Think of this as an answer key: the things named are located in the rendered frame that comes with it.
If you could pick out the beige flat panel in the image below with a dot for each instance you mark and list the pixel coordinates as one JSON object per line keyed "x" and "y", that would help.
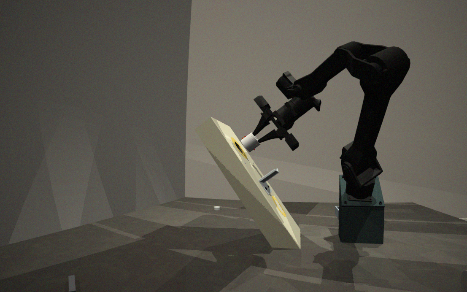
{"x": 268, "y": 212}

